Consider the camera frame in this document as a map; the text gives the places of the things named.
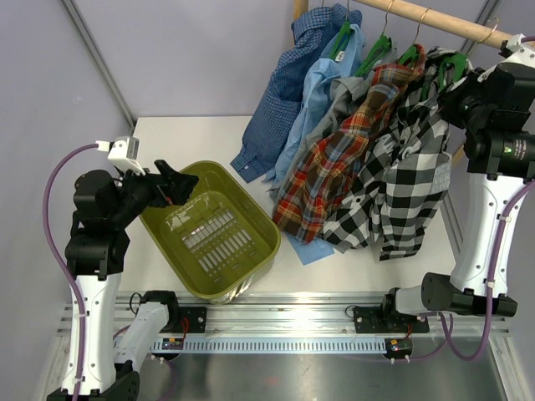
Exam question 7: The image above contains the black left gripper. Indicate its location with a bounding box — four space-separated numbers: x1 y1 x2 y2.
110 159 198 227

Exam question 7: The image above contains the green hanger with metal hook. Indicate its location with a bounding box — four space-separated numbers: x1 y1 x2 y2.
438 17 499 93

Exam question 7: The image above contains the black white checkered shirt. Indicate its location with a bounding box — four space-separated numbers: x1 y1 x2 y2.
321 47 456 261

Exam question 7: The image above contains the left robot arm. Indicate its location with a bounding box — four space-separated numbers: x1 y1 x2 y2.
48 160 199 400

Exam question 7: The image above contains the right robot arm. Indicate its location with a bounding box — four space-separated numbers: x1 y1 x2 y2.
372 61 534 333

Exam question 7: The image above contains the green hanger of plaid shirt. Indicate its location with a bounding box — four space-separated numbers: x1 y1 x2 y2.
397 8 431 69

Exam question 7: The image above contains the green hanger of grey shirt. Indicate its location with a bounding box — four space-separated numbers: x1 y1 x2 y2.
354 1 397 79

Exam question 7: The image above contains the dark blue checkered shirt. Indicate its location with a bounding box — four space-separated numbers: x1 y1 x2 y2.
231 3 363 183

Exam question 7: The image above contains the grey shirt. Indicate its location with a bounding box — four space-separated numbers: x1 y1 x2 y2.
266 76 371 201

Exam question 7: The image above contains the light blue shirt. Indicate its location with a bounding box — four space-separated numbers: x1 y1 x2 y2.
262 23 367 265

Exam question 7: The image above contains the green hanger of blue shirt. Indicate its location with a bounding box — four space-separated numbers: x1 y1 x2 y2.
329 0 351 62

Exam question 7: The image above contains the red plaid shirt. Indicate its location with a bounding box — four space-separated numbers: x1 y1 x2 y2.
273 43 426 244

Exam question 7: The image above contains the olive green plastic basket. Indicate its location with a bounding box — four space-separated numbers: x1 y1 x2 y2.
140 160 281 304

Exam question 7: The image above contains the wooden clothes rack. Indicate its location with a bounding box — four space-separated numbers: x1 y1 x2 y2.
292 0 523 168

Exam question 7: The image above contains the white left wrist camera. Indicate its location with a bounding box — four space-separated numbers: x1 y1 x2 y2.
107 136 146 175

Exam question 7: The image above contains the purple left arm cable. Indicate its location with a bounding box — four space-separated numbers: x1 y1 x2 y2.
43 142 179 401

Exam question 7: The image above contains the white slotted cable duct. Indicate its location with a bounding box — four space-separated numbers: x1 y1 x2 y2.
150 338 386 354

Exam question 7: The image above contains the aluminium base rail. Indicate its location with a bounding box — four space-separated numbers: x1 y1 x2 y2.
56 292 511 338

